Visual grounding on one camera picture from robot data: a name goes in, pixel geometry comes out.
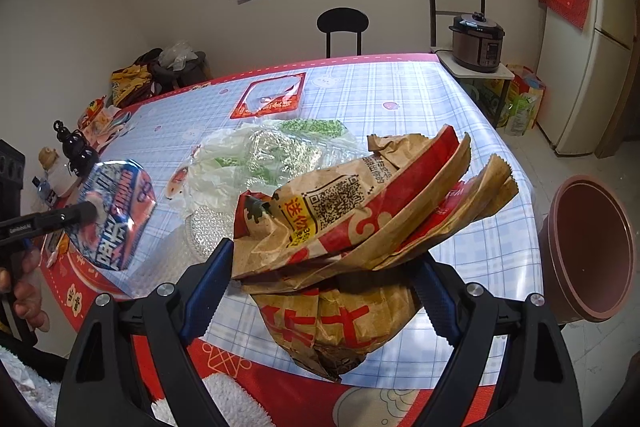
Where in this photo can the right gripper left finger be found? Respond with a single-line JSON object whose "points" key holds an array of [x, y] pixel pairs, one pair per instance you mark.
{"points": [[102, 383]]}

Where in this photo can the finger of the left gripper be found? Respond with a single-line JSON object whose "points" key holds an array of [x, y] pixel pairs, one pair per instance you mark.
{"points": [[16, 230]]}

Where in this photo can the blue white snack wrapper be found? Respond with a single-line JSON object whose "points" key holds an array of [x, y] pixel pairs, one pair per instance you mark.
{"points": [[122, 194]]}

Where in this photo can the brown paper takeaway bag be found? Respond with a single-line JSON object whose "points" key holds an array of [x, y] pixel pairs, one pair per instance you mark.
{"points": [[325, 255]]}

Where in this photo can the white plastic bag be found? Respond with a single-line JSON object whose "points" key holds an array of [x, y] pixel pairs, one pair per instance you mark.
{"points": [[259, 157]]}

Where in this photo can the white foam fruit net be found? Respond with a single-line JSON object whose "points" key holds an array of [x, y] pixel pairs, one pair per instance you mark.
{"points": [[203, 229]]}

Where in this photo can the brown plastic trash bin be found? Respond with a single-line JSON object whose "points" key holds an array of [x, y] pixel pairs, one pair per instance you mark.
{"points": [[587, 252]]}

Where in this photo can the person's left hand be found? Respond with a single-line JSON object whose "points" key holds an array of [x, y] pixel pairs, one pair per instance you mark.
{"points": [[28, 298]]}

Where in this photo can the small figurine bottle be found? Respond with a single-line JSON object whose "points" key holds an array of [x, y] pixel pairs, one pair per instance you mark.
{"points": [[61, 179]]}

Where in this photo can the black gourd ornament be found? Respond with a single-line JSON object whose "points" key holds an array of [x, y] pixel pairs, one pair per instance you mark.
{"points": [[80, 154]]}

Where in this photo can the yellow snack bag pile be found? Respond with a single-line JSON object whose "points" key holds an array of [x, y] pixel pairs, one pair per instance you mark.
{"points": [[130, 85]]}

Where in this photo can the red clear plastic tray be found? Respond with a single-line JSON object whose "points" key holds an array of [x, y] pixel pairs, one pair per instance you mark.
{"points": [[278, 97]]}

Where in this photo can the colourful bags on floor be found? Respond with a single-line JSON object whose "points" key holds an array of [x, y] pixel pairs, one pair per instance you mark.
{"points": [[523, 101]]}

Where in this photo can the small white side table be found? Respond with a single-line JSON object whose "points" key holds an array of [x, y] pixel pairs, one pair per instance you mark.
{"points": [[487, 89]]}

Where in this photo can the white refrigerator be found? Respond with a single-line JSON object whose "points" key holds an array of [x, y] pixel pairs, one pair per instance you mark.
{"points": [[584, 71]]}

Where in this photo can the electric pressure cooker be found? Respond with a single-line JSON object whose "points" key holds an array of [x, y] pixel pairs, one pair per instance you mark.
{"points": [[477, 42]]}

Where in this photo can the black round stool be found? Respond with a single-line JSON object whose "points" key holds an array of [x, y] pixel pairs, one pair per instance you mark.
{"points": [[342, 19]]}

